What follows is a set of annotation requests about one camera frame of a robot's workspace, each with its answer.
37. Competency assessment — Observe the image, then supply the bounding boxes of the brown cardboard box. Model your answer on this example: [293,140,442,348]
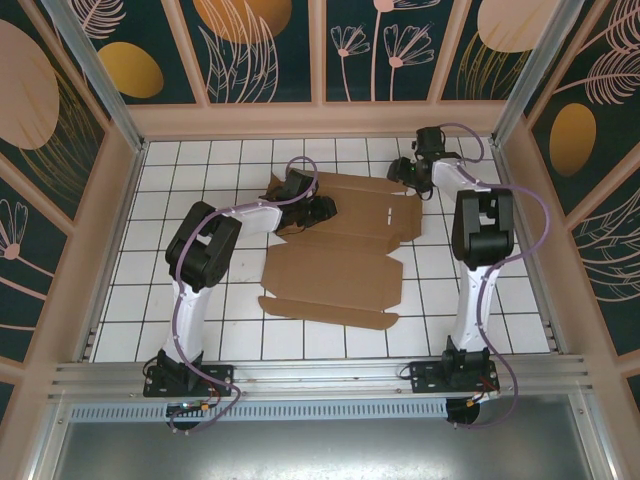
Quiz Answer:
[257,169,424,331]

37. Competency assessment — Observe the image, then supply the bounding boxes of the grey metal sheet panel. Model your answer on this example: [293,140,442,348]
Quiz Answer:
[27,392,619,480]

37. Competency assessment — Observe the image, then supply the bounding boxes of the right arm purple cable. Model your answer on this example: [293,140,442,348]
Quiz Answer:
[439,122,556,431]

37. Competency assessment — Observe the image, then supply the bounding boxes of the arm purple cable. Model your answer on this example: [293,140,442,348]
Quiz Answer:
[169,155,321,435]
[439,122,556,431]

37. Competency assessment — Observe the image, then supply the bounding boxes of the aluminium frame post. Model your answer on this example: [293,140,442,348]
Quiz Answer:
[489,0,585,147]
[40,0,147,154]

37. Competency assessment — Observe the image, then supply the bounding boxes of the aluminium mounting rail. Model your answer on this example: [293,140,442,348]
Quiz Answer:
[47,354,601,402]

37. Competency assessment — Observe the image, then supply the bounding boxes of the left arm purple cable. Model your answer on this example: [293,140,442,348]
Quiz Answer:
[169,155,321,435]

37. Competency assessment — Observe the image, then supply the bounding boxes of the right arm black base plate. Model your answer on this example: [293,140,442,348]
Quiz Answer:
[408,359,501,396]

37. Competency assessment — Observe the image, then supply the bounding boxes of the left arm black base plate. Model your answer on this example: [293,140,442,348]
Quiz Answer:
[143,363,236,399]

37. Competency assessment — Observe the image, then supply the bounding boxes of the grey slotted cable duct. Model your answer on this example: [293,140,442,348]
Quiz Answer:
[69,398,448,422]

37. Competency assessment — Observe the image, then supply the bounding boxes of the red black power wires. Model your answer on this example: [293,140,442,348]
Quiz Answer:
[464,379,502,407]
[167,387,224,417]

